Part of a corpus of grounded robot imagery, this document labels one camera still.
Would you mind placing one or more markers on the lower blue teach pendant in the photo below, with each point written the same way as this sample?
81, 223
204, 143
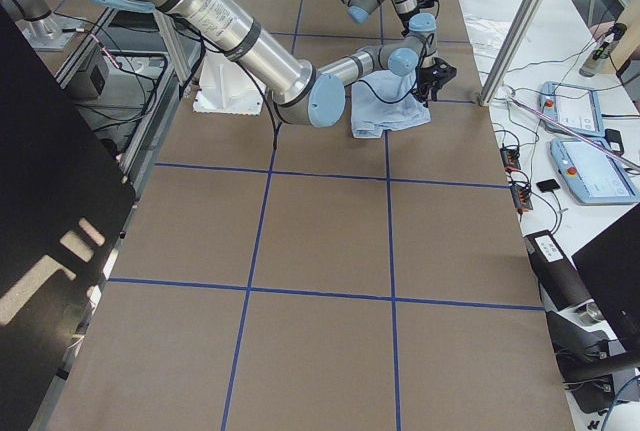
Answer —
592, 177

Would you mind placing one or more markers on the grey electrical box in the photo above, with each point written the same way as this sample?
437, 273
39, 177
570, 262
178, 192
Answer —
90, 78

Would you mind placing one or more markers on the light blue button-up shirt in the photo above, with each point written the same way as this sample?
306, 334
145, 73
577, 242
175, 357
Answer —
382, 101

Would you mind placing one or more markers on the brown table mat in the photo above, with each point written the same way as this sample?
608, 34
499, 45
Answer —
302, 279

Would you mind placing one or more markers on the metal reacher grabber tool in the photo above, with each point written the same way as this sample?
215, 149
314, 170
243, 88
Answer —
511, 97

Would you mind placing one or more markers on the upper blue teach pendant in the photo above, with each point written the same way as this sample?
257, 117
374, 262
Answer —
574, 106

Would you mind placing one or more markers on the black box with label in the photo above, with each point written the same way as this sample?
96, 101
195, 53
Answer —
555, 272

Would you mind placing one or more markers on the blue teach pendant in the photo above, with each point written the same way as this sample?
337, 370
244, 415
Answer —
574, 106
592, 177

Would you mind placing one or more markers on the black monitor right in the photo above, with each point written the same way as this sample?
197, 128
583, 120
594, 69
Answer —
608, 265

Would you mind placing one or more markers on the grey aluminium frame post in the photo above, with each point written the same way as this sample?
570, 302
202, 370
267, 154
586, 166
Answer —
520, 25

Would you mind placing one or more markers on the spare robot base joint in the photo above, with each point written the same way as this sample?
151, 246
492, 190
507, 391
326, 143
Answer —
44, 30

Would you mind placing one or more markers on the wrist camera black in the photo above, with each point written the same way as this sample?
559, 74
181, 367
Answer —
427, 4

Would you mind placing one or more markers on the small black pad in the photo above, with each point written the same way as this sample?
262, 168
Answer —
548, 186

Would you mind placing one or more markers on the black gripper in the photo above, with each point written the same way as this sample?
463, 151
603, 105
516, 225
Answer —
427, 77

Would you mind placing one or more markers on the black panel left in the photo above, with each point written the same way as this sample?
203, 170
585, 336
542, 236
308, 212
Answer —
63, 203

